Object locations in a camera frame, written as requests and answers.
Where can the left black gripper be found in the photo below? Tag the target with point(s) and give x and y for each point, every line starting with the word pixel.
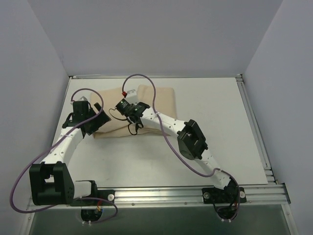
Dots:
pixel 98 117

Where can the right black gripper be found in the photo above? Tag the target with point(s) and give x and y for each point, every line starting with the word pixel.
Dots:
pixel 123 106

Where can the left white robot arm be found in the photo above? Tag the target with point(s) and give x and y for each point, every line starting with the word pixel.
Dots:
pixel 50 180

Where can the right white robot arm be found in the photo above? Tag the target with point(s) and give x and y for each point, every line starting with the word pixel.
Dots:
pixel 185 139

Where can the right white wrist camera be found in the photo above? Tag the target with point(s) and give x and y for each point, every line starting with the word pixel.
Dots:
pixel 131 97

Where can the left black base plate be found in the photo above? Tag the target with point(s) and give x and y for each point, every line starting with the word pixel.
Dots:
pixel 104 198

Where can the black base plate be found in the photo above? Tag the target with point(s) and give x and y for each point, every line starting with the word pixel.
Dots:
pixel 227 195
pixel 104 198

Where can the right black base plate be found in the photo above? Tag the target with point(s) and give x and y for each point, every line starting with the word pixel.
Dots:
pixel 227 195

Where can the aluminium front rail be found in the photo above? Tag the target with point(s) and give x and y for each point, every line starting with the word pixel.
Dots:
pixel 165 197

